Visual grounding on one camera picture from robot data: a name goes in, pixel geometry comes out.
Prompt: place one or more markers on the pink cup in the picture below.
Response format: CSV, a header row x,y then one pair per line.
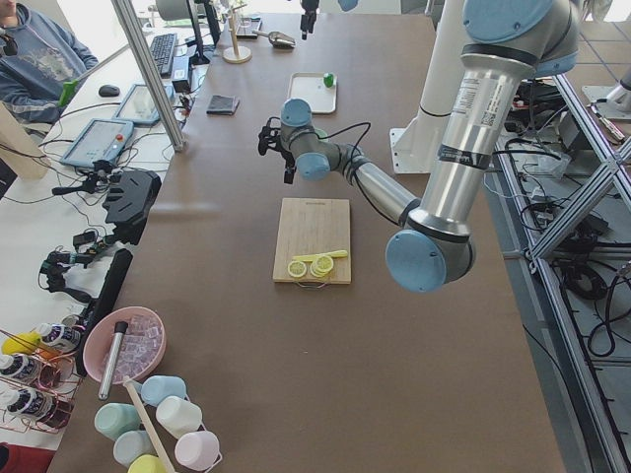
x,y
197,448

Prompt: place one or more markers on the white cup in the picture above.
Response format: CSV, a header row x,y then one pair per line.
x,y
179,416

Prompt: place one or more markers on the wooden mug tree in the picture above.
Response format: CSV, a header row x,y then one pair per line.
x,y
236,54

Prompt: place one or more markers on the mint green cup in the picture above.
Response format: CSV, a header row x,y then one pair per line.
x,y
115,419

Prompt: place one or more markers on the copper wire bottle rack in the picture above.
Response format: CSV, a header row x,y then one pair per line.
x,y
58,378

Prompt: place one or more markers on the black monitor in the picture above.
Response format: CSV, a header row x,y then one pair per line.
x,y
203,53

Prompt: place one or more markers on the person in blue hoodie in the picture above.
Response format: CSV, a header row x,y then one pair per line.
x,y
48,56

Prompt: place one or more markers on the pink bowl with ice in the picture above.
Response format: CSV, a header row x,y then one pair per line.
x,y
142,348

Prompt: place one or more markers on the yellow lemon toy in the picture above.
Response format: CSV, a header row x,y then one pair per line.
x,y
24,343

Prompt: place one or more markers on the aluminium frame post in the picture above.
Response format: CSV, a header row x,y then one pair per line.
x,y
125,13

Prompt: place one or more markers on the black computer mouse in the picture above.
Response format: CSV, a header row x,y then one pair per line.
x,y
108,91

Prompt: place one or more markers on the light blue cup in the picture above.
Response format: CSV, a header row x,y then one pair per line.
x,y
157,388

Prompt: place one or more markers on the single lemon slice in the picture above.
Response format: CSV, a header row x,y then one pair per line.
x,y
297,269

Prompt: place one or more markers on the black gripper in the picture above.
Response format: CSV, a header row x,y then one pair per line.
x,y
287,161

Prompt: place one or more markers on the green ceramic bowl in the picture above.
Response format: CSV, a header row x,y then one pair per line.
x,y
321,134

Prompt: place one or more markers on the black keyboard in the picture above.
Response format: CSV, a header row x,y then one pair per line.
x,y
162,48

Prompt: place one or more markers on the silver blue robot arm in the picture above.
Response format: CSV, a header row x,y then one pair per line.
x,y
508,42

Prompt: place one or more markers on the yellow toy knife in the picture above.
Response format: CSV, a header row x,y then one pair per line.
x,y
312,257

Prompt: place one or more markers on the metal muddler tool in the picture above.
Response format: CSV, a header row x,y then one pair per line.
x,y
119,332

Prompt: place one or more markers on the pale blue cup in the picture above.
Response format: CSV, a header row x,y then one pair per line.
x,y
131,445

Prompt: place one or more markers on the stacked lemon slices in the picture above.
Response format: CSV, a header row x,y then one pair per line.
x,y
321,266

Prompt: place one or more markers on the white bottle dark label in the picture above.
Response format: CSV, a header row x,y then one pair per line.
x,y
59,337

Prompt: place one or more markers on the black handheld controller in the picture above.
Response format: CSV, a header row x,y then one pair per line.
x,y
130,197

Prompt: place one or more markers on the blue teach pendant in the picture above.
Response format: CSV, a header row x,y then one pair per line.
x,y
138,107
100,140

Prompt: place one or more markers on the wooden stick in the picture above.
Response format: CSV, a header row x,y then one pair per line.
x,y
129,385

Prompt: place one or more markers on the white rectangular tray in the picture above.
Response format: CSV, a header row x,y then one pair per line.
x,y
309,87

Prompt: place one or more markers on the yellow cup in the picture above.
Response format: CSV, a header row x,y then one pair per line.
x,y
147,463

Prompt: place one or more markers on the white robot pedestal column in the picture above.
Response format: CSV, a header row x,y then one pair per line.
x,y
414,148

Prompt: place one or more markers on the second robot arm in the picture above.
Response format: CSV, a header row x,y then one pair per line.
x,y
309,15

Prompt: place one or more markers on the wooden cutting board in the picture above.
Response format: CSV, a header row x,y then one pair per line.
x,y
313,226

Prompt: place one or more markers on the grey folded cloth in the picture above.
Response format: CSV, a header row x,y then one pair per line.
x,y
223,105

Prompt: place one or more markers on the metal scoop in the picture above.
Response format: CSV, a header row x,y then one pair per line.
x,y
277,39

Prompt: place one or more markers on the green lime toy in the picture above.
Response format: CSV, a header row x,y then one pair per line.
x,y
328,80

